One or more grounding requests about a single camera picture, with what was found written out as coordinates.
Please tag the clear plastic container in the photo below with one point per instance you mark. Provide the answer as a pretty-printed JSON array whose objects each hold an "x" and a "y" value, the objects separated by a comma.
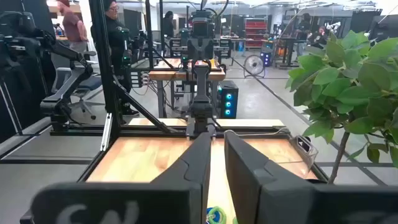
[{"x": 303, "y": 144}]

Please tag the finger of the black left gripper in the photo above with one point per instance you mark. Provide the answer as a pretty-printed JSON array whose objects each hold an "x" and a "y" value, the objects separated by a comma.
[
  {"x": 207, "y": 49},
  {"x": 193, "y": 49}
]

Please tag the round floor fan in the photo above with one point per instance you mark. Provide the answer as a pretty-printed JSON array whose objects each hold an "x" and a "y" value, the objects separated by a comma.
[{"x": 254, "y": 65}]

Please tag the green potted plant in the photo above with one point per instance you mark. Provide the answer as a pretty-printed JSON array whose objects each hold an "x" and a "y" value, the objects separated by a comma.
[{"x": 351, "y": 87}]

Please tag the black computer tower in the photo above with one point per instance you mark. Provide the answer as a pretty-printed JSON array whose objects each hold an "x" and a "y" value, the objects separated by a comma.
[{"x": 228, "y": 99}]

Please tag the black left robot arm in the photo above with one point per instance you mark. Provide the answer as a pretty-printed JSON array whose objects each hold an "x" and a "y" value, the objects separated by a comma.
[{"x": 201, "y": 102}]

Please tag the black aluminium rig frame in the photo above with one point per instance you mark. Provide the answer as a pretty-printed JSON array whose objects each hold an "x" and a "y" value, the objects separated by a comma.
[{"x": 104, "y": 77}]

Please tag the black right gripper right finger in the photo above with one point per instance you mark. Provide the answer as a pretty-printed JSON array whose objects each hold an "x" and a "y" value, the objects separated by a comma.
[{"x": 280, "y": 202}]

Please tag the grey office chair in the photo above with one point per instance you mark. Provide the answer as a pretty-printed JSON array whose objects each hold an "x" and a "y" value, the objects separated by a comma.
[{"x": 85, "y": 85}]

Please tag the wooden workbench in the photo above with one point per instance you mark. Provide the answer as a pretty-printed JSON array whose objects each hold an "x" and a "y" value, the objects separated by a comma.
[{"x": 168, "y": 75}]

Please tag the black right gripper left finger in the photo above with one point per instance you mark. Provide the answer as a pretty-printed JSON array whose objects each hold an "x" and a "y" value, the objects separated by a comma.
[{"x": 124, "y": 202}]

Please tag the person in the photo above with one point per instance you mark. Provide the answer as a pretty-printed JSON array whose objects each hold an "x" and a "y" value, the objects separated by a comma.
[
  {"x": 73, "y": 28},
  {"x": 116, "y": 40},
  {"x": 168, "y": 25},
  {"x": 317, "y": 37},
  {"x": 304, "y": 31}
]

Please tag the red storage shelf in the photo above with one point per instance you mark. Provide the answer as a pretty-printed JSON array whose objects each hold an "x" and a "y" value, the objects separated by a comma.
[{"x": 255, "y": 31}]

